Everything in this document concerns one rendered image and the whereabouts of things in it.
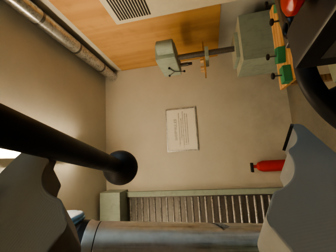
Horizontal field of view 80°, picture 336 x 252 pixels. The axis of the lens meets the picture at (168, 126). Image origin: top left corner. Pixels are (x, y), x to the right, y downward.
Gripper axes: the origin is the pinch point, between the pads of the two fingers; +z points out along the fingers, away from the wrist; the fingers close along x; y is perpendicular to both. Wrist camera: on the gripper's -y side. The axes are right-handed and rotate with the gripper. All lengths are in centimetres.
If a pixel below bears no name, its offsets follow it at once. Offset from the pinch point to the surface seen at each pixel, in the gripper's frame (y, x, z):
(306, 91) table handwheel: 6.1, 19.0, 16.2
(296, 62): -0.9, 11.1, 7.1
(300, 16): -4.4, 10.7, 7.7
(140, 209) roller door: 249, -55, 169
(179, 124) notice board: 154, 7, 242
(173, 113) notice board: 142, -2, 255
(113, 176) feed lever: 7.6, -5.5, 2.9
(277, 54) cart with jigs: 32, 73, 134
